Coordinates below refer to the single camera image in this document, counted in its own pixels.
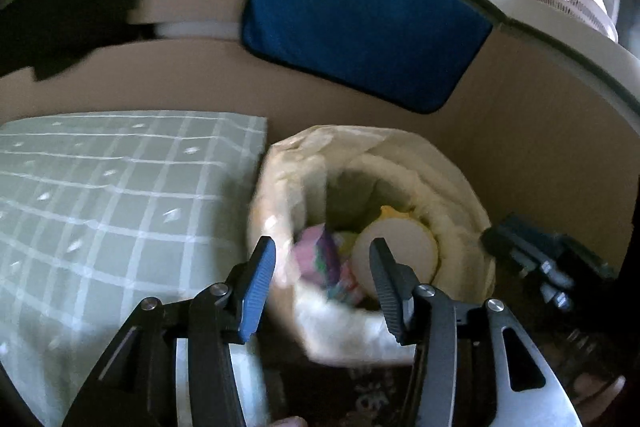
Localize person's right hand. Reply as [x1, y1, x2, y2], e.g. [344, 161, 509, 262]
[572, 373, 626, 426]

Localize yellow round sponge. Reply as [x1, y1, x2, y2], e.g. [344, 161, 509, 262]
[350, 206, 439, 298]

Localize person's left hand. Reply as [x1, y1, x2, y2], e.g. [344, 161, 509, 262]
[269, 416, 308, 427]

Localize black cloth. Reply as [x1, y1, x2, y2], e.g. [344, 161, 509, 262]
[1, 0, 156, 81]

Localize blue towel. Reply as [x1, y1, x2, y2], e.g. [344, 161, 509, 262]
[240, 0, 494, 115]

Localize beige plastic bin liner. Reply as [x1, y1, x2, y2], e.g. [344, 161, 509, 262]
[247, 126, 496, 366]

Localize purple pink sponge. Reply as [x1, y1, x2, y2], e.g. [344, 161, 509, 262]
[292, 225, 358, 299]

